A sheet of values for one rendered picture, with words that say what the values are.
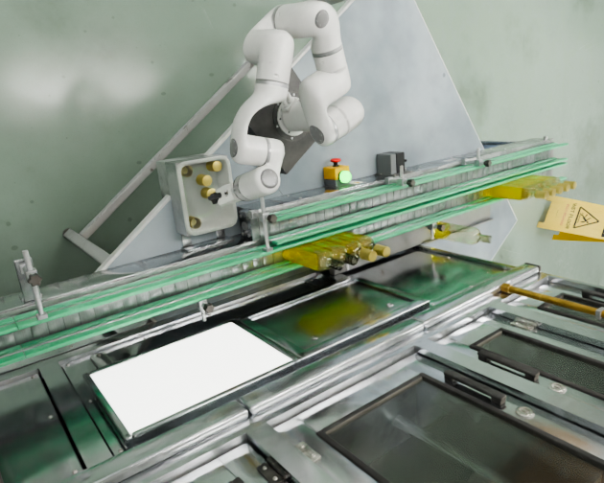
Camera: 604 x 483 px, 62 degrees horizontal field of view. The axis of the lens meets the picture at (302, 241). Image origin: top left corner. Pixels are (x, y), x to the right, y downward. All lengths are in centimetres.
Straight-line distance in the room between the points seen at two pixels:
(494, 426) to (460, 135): 162
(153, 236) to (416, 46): 131
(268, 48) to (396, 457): 94
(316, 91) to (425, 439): 88
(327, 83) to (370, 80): 66
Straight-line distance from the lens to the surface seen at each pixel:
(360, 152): 202
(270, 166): 129
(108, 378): 135
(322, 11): 136
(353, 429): 110
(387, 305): 151
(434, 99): 233
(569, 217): 472
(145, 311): 144
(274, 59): 129
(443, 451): 105
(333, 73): 144
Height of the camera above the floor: 223
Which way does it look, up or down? 52 degrees down
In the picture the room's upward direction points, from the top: 106 degrees clockwise
